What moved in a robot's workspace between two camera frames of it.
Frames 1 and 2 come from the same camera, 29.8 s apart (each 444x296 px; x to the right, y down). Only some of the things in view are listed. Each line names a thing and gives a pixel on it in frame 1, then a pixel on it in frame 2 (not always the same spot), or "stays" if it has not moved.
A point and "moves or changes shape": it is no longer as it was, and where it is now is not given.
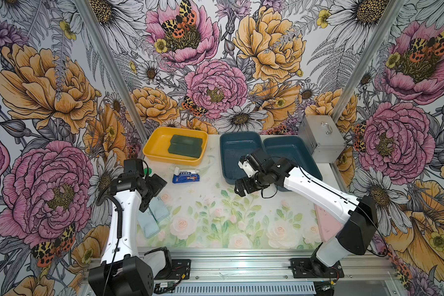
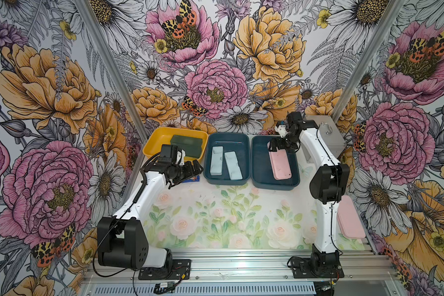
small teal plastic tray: x=233 y=145 → x=213 y=139
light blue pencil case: x=158 y=209 → x=232 y=165
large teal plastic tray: x=292 y=147 moves or changes shape
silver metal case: x=324 y=136 stays
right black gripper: x=239 y=184 → x=280 y=145
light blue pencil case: x=148 y=222 → x=217 y=157
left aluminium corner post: x=112 y=66 stays
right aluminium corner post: x=368 y=60 stays
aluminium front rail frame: x=273 y=265 stays
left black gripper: x=157 y=184 → x=189 y=172
